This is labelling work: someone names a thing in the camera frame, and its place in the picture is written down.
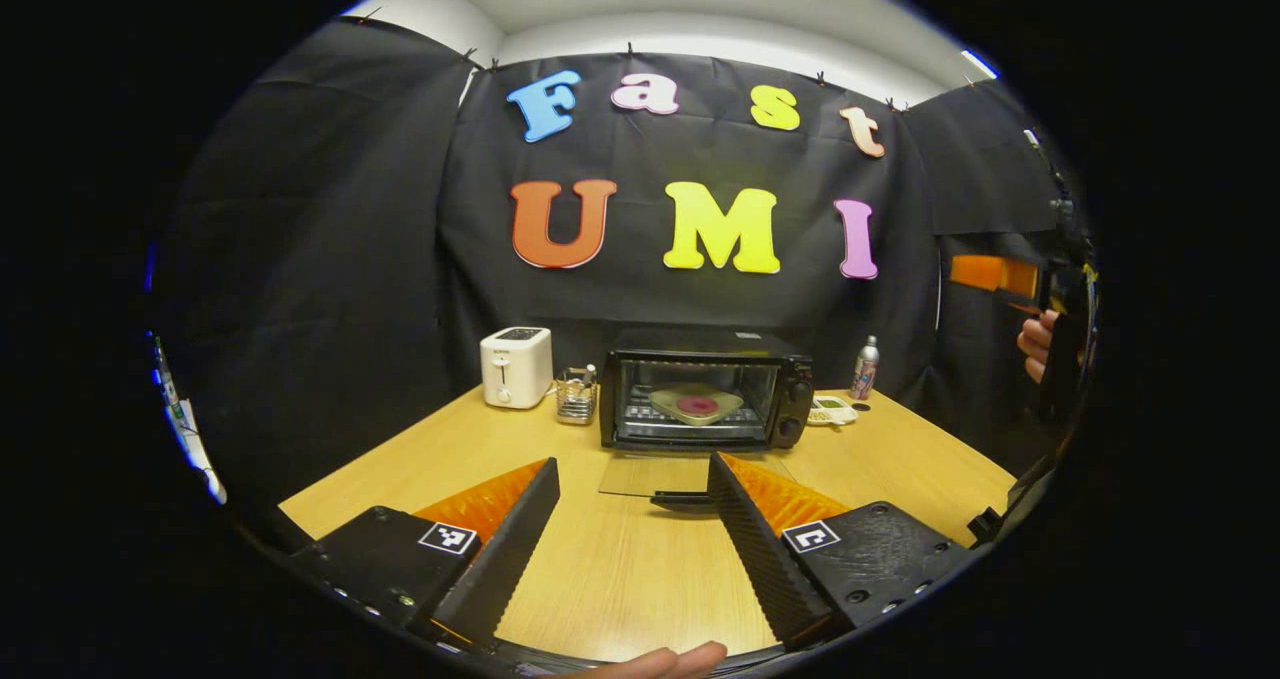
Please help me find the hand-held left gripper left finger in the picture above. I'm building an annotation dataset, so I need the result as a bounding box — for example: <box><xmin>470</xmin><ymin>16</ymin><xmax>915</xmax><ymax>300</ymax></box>
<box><xmin>288</xmin><ymin>456</ymin><xmax>562</xmax><ymax>651</ymax></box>

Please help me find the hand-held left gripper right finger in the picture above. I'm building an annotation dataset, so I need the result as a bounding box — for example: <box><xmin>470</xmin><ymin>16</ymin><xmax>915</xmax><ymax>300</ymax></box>
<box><xmin>705</xmin><ymin>450</ymin><xmax>977</xmax><ymax>653</ymax></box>

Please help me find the black electric oven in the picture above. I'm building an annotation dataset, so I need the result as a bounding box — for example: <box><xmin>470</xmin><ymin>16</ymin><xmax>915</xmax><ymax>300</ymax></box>
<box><xmin>597</xmin><ymin>325</ymin><xmax>817</xmax><ymax>516</ymax></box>

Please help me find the white square plate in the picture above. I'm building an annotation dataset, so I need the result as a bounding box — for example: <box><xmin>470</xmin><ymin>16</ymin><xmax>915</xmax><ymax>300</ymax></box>
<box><xmin>647</xmin><ymin>381</ymin><xmax>747</xmax><ymax>429</ymax></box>

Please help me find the silver printed bottle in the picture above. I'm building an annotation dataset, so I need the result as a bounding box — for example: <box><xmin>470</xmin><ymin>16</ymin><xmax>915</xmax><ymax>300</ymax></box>
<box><xmin>850</xmin><ymin>334</ymin><xmax>882</xmax><ymax>402</ymax></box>

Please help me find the white divided dish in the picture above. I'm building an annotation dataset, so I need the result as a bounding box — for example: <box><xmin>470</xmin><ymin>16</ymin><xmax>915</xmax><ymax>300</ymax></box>
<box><xmin>805</xmin><ymin>393</ymin><xmax>860</xmax><ymax>428</ymax></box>

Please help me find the small metal rack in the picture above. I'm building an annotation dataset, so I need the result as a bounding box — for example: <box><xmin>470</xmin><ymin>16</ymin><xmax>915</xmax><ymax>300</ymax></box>
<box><xmin>554</xmin><ymin>363</ymin><xmax>600</xmax><ymax>427</ymax></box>

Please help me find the white toaster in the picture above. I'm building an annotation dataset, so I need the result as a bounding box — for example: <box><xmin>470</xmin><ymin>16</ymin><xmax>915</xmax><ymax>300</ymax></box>
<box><xmin>479</xmin><ymin>325</ymin><xmax>555</xmax><ymax>411</ymax></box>

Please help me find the black backdrop cloth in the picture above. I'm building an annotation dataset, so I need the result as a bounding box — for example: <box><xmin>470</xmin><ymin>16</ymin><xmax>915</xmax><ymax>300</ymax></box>
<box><xmin>148</xmin><ymin>17</ymin><xmax>1093</xmax><ymax>522</ymax></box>

